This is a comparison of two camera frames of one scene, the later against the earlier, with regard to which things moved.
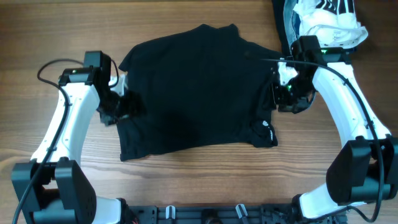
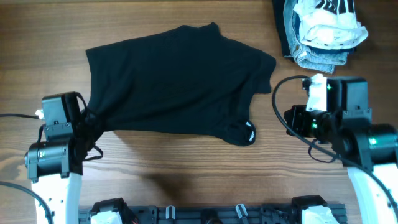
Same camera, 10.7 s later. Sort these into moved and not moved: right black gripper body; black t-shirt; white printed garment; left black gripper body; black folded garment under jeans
Moved: left black gripper body; black t-shirt; right black gripper body
Not moved: white printed garment; black folded garment under jeans
